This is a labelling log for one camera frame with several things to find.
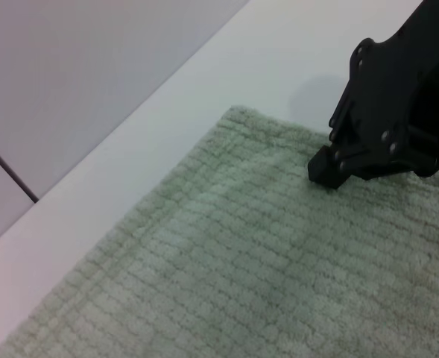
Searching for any pale green ribbed towel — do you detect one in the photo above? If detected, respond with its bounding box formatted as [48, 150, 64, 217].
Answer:
[0, 105, 439, 358]

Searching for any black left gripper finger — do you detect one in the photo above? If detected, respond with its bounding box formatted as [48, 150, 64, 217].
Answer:
[307, 37, 439, 189]

